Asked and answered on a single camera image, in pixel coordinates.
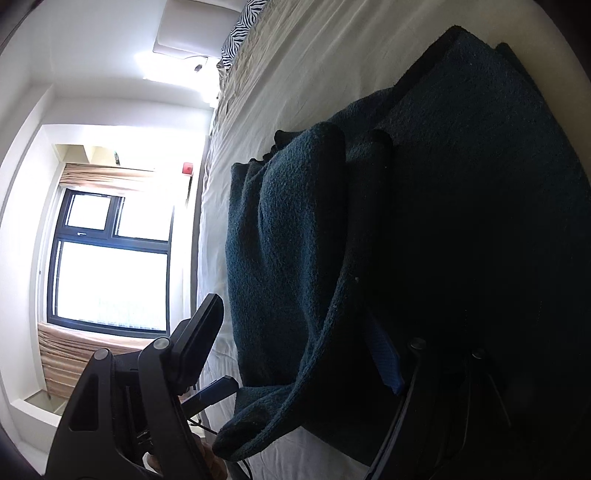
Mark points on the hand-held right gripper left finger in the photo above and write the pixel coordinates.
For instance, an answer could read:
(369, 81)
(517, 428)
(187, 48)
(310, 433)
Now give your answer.
(203, 332)

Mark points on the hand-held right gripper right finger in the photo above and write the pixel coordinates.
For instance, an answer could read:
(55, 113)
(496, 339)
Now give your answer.
(385, 360)

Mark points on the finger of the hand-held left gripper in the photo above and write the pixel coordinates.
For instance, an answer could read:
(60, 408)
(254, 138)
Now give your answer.
(217, 390)

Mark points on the dark green knit sweater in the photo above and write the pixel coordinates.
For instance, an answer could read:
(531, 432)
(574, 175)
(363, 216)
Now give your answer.
(295, 230)

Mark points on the black framed window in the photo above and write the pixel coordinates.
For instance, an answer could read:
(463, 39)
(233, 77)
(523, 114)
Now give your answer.
(111, 258)

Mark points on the beige curtain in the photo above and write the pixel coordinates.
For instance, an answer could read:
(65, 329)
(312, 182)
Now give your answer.
(83, 355)

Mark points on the beige window blind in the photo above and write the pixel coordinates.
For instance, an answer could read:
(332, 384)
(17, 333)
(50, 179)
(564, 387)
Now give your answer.
(120, 175)

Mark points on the bed with beige sheet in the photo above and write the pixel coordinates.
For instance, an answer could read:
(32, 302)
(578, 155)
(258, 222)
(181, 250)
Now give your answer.
(286, 83)

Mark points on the zebra print pillow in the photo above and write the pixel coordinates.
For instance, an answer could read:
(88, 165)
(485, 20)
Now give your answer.
(235, 41)

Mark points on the red wall alarm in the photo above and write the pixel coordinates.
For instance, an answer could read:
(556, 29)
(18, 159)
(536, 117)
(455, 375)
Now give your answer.
(187, 168)

